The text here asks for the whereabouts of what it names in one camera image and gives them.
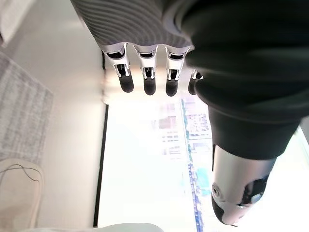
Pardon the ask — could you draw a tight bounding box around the thin black cable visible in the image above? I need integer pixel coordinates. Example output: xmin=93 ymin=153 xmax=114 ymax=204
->
xmin=0 ymin=164 xmax=42 ymax=184

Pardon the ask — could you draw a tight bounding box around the black window frame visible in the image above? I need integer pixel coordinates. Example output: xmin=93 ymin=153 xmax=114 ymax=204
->
xmin=93 ymin=52 xmax=109 ymax=228

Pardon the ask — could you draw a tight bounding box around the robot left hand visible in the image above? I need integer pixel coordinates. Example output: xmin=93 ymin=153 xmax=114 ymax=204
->
xmin=70 ymin=0 xmax=309 ymax=226

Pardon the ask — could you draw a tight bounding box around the white fabric corner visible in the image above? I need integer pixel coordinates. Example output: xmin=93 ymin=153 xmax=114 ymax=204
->
xmin=0 ymin=0 xmax=37 ymax=45

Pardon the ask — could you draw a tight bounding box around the grey woven rug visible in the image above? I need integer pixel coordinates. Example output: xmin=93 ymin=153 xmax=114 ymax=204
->
xmin=0 ymin=52 xmax=54 ymax=165

